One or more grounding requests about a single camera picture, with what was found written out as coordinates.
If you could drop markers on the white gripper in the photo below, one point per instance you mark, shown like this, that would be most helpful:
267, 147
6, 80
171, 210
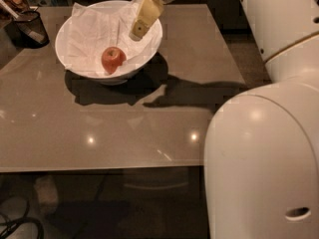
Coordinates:
146, 14

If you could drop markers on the red apple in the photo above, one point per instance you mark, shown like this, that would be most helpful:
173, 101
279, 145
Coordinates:
112, 58

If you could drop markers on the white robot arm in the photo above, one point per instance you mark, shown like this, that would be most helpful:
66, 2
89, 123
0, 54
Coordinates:
261, 150

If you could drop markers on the white ceramic bowl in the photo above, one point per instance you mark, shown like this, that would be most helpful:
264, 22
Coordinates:
63, 40

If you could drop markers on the white paper napkin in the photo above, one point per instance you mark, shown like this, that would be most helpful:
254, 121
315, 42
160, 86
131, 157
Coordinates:
89, 30

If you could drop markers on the black mesh pen holder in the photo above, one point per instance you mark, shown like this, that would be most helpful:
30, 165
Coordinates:
28, 32

